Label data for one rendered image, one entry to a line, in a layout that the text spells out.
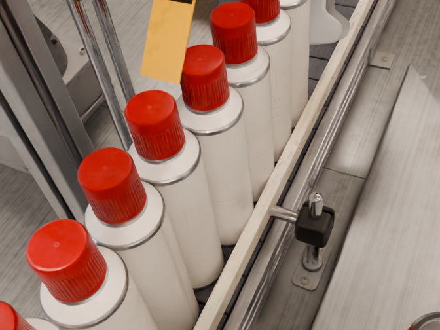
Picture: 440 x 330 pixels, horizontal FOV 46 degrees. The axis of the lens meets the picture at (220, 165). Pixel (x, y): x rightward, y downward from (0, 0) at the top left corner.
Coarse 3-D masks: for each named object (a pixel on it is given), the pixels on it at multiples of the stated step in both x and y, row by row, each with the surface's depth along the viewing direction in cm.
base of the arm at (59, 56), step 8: (40, 24) 64; (48, 32) 66; (48, 40) 63; (56, 40) 66; (56, 48) 64; (56, 56) 63; (64, 56) 66; (56, 64) 63; (64, 64) 65; (64, 72) 65
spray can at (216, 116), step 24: (192, 48) 35; (216, 48) 35; (192, 72) 34; (216, 72) 34; (192, 96) 35; (216, 96) 36; (240, 96) 38; (192, 120) 37; (216, 120) 36; (240, 120) 38; (216, 144) 38; (240, 144) 39; (216, 168) 40; (240, 168) 41; (216, 192) 42; (240, 192) 43; (216, 216) 45; (240, 216) 46
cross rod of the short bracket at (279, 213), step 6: (270, 210) 47; (276, 210) 47; (282, 210) 47; (288, 210) 47; (270, 216) 48; (276, 216) 47; (282, 216) 47; (288, 216) 47; (294, 216) 47; (288, 222) 47; (294, 222) 47
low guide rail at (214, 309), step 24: (360, 0) 65; (360, 24) 64; (336, 48) 60; (336, 72) 58; (312, 96) 55; (312, 120) 54; (288, 144) 52; (288, 168) 50; (264, 192) 48; (264, 216) 47; (240, 240) 45; (240, 264) 44; (216, 288) 43; (216, 312) 41
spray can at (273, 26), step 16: (240, 0) 41; (256, 0) 40; (272, 0) 41; (256, 16) 41; (272, 16) 42; (288, 16) 44; (272, 32) 42; (288, 32) 43; (272, 48) 43; (288, 48) 44; (272, 64) 44; (288, 64) 46; (272, 80) 45; (288, 80) 47; (272, 96) 47; (288, 96) 48; (272, 112) 48; (288, 112) 50; (288, 128) 52
